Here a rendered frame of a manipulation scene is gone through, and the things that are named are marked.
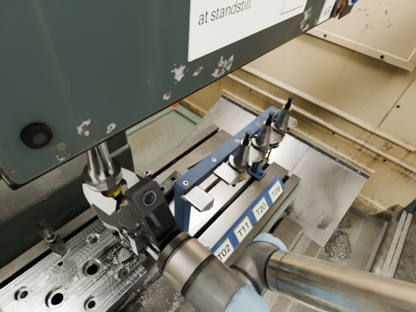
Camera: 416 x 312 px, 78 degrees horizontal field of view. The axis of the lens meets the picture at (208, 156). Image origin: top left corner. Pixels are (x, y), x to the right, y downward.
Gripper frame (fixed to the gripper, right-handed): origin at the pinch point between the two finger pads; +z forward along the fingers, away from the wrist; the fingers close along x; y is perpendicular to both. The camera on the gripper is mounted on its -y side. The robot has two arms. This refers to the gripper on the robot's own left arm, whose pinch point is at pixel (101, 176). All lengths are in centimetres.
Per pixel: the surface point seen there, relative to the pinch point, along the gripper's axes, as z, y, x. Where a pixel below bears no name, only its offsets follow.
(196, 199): -10.9, 12.6, 15.4
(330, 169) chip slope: -31, 51, 95
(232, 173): -12.2, 12.6, 28.0
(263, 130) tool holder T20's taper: -11.1, 6.6, 42.1
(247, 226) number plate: -20, 41, 35
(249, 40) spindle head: -21.5, -31.2, 5.4
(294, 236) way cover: -34, 61, 57
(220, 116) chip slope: 34, 54, 89
